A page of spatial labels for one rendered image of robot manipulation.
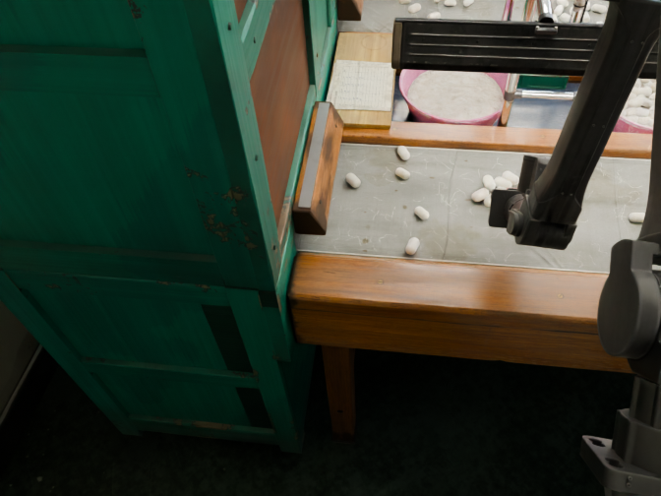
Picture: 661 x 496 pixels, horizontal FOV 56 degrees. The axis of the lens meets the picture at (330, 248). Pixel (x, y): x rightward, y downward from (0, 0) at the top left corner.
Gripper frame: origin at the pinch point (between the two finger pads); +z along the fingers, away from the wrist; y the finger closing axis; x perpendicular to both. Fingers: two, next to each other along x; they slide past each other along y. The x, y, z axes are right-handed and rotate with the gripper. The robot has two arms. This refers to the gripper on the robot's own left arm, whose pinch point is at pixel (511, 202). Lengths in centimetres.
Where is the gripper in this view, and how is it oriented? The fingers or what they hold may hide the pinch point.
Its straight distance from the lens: 118.9
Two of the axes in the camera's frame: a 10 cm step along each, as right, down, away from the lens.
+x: -0.6, 9.7, 2.3
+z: 1.2, -2.2, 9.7
